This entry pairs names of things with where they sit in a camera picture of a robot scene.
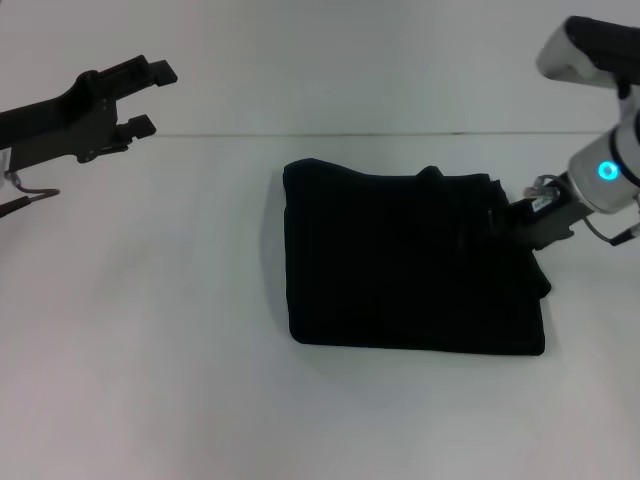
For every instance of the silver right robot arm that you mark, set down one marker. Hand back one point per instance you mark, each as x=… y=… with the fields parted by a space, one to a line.
x=600 y=110

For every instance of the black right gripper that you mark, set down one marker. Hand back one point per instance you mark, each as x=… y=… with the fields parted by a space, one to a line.
x=545 y=217

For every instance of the black t-shirt with FREE print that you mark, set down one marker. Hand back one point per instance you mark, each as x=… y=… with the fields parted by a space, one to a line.
x=400 y=260

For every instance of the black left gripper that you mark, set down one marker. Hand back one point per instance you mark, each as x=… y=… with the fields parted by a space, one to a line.
x=65 y=117

